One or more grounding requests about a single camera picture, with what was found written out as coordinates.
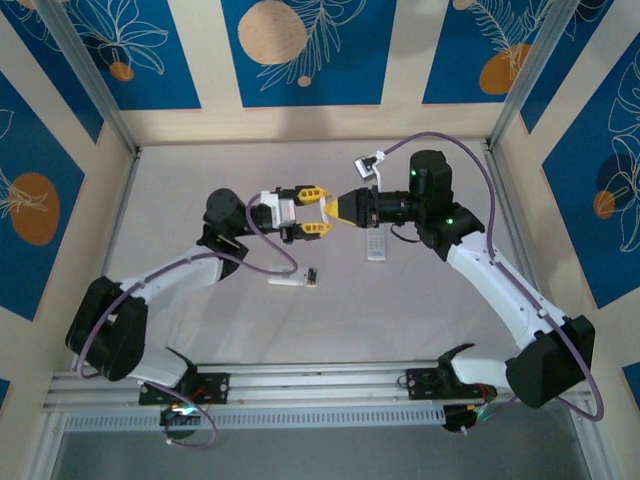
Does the black controller board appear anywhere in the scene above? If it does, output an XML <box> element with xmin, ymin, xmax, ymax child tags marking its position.
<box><xmin>159</xmin><ymin>403</ymin><xmax>204</xmax><ymax>427</ymax></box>
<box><xmin>442</xmin><ymin>402</ymin><xmax>494</xmax><ymax>435</ymax></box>

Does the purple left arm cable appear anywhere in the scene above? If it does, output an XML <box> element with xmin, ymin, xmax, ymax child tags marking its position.
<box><xmin>72</xmin><ymin>194</ymin><xmax>300</xmax><ymax>449</ymax></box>

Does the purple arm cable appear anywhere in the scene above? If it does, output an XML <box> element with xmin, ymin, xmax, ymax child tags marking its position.
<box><xmin>379</xmin><ymin>131</ymin><xmax>605</xmax><ymax>435</ymax></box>
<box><xmin>72</xmin><ymin>194</ymin><xmax>300</xmax><ymax>449</ymax></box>

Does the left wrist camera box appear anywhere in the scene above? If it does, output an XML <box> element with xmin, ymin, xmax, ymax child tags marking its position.
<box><xmin>258</xmin><ymin>191</ymin><xmax>297</xmax><ymax>230</ymax></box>

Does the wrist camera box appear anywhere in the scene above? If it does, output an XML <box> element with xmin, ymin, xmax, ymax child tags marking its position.
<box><xmin>352</xmin><ymin>151</ymin><xmax>390</xmax><ymax>187</ymax></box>
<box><xmin>258</xmin><ymin>191</ymin><xmax>297</xmax><ymax>230</ymax></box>

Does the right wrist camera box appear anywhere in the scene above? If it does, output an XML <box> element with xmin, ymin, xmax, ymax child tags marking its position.
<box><xmin>352</xmin><ymin>151</ymin><xmax>390</xmax><ymax>187</ymax></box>

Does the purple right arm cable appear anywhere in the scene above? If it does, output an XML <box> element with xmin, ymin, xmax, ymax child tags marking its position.
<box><xmin>379</xmin><ymin>131</ymin><xmax>605</xmax><ymax>435</ymax></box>

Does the aluminium table side rail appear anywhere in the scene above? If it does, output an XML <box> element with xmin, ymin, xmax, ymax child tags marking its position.
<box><xmin>480</xmin><ymin>139</ymin><xmax>564</xmax><ymax>361</ymax></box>
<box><xmin>97</xmin><ymin>147</ymin><xmax>144</xmax><ymax>286</ymax></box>

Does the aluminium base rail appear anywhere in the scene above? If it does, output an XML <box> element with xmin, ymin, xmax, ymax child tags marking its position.
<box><xmin>42</xmin><ymin>357</ymin><xmax>594</xmax><ymax>414</ymax></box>

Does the aluminium frame post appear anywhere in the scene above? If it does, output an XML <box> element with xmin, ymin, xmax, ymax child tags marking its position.
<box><xmin>37</xmin><ymin>0</ymin><xmax>141</xmax><ymax>159</ymax></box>
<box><xmin>487</xmin><ymin>0</ymin><xmax>586</xmax><ymax>151</ymax></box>

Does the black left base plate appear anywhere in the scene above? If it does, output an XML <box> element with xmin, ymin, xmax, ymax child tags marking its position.
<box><xmin>138</xmin><ymin>372</ymin><xmax>231</xmax><ymax>406</ymax></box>

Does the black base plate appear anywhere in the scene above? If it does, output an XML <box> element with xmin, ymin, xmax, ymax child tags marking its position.
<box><xmin>138</xmin><ymin>372</ymin><xmax>231</xmax><ymax>406</ymax></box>
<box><xmin>405</xmin><ymin>367</ymin><xmax>496</xmax><ymax>401</ymax></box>

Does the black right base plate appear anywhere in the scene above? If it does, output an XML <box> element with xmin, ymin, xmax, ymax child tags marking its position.
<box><xmin>405</xmin><ymin>367</ymin><xmax>496</xmax><ymax>401</ymax></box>

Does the grey slotted cable duct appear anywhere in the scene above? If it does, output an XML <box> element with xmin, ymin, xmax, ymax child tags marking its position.
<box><xmin>62</xmin><ymin>404</ymin><xmax>446</xmax><ymax>432</ymax></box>

